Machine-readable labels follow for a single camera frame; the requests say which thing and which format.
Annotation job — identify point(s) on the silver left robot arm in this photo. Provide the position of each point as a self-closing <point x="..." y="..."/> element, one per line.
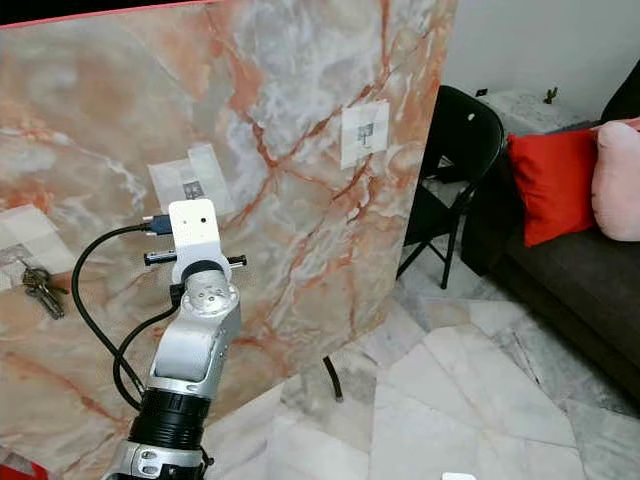
<point x="198" y="340"/>

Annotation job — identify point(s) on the pink cushion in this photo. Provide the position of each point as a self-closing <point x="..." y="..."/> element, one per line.
<point x="618" y="180"/>

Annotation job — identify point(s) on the dark fabric sofa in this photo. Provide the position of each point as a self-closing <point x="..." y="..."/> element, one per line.
<point x="570" y="300"/>

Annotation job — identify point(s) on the clear tape patch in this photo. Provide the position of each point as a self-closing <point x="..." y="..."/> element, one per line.
<point x="350" y="150"/>
<point x="170" y="175"/>
<point x="25" y="235"/>

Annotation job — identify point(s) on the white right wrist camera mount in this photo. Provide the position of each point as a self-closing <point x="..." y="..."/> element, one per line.
<point x="460" y="476"/>

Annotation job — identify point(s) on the dark metal key bunch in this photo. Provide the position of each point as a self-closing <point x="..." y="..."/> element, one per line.
<point x="45" y="293"/>

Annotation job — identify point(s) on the black folding chair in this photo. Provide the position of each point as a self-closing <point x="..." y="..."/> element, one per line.
<point x="470" y="130"/>

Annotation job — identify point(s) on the small black figurine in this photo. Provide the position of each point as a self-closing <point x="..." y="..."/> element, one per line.
<point x="550" y="96"/>

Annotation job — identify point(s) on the red cushion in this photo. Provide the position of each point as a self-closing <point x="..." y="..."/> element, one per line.
<point x="555" y="185"/>

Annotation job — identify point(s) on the white marble side table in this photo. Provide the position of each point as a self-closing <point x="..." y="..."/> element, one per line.
<point x="535" y="108"/>

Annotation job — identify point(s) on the black metal board leg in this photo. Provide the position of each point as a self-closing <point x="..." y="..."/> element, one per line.
<point x="334" y="380"/>

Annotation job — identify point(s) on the small metal adhesive hook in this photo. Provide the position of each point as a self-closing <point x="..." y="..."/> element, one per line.
<point x="15" y="255"/>
<point x="365" y="133"/>
<point x="191" y="187"/>

